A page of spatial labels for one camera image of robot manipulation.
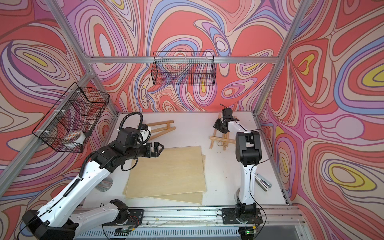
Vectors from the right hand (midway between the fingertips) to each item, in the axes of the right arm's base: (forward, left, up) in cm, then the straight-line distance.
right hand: (217, 128), depth 106 cm
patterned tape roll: (-23, +74, +26) cm, 82 cm away
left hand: (-28, +34, +22) cm, 49 cm away
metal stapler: (-39, -20, -1) cm, 44 cm away
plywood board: (-45, +17, -3) cm, 48 cm away
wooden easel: (+2, +37, -1) cm, 37 cm away
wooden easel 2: (-9, -4, -1) cm, 10 cm away
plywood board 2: (-30, +29, -3) cm, 42 cm away
